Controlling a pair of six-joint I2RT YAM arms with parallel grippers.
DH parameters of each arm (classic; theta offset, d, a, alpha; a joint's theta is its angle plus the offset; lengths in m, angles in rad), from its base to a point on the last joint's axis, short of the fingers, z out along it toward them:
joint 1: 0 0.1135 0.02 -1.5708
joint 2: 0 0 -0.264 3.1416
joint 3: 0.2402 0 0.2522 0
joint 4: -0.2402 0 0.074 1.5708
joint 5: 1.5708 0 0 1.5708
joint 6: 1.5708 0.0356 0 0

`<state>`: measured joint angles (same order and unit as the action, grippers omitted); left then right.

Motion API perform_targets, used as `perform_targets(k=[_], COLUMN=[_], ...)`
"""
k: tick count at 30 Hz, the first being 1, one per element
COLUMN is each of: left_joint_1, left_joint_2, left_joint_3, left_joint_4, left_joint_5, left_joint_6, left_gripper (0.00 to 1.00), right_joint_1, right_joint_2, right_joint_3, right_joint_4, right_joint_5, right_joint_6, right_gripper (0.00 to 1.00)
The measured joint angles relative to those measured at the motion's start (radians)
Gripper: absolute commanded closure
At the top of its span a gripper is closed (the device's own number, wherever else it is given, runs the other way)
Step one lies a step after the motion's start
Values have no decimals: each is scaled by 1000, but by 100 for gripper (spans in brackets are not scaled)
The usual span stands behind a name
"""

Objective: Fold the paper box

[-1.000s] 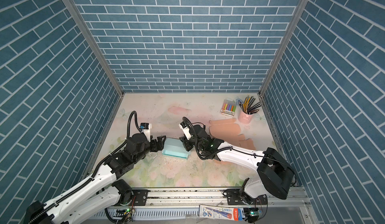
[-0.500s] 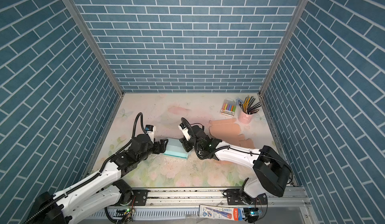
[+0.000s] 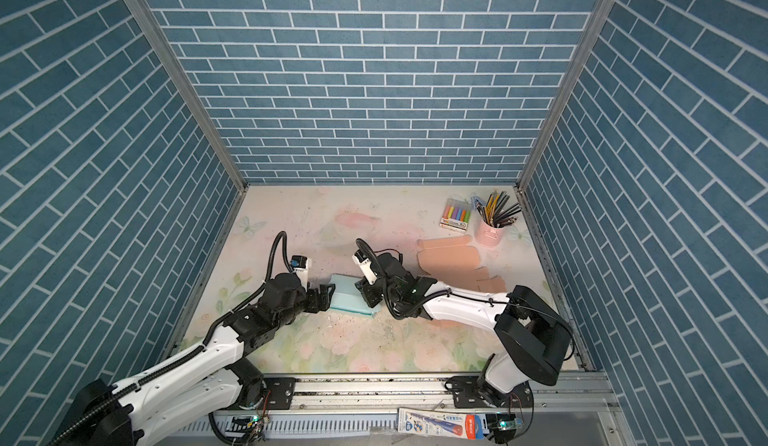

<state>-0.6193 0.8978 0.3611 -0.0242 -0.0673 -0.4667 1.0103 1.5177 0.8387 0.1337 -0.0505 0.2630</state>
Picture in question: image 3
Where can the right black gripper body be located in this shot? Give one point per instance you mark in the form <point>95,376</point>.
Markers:
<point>377,291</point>

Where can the box of coloured markers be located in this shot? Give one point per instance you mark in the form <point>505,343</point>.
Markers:
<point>456,215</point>

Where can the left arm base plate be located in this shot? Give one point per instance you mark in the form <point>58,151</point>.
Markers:
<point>270,393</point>

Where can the pink pencil cup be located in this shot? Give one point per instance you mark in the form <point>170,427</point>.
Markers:
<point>488,236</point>

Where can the light blue paper box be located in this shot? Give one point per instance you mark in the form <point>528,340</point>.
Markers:
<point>347,298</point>

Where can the pink flat paper box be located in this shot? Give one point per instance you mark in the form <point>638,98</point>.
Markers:
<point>454,261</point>

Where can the coloured pencils bundle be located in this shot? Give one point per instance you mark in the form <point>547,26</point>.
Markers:
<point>499,211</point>

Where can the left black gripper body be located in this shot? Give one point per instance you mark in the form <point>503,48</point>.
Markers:
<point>297,309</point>

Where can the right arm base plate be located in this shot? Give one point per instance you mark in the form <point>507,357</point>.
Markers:
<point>469,391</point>

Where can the aluminium front rail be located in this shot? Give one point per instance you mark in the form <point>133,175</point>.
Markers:
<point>356,396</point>

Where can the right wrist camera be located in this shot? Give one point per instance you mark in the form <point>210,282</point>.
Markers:
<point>366,266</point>

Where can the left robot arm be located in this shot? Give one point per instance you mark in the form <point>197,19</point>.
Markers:
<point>212,374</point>

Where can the white blue red package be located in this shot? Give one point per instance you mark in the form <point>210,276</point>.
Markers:
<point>439,424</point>

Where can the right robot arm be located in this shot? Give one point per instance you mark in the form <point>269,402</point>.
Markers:
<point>535,338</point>

